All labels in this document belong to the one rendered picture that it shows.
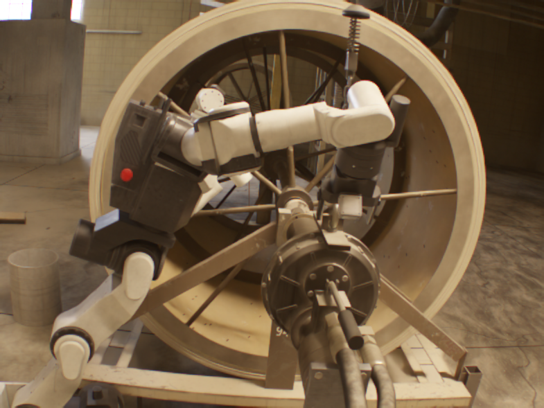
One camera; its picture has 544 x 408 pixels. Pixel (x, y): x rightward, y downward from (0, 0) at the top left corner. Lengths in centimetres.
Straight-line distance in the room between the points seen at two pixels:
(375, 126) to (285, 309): 53
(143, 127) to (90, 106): 1150
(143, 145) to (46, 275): 160
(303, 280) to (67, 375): 81
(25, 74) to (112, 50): 529
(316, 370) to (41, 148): 691
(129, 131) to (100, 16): 1155
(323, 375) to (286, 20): 135
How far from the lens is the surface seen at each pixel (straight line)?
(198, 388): 206
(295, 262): 114
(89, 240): 143
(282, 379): 206
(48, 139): 754
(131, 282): 144
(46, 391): 170
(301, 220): 160
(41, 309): 286
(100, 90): 1271
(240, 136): 88
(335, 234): 114
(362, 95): 89
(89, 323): 154
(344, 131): 85
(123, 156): 132
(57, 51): 744
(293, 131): 87
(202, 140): 95
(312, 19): 193
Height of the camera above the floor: 140
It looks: 14 degrees down
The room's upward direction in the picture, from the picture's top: 6 degrees clockwise
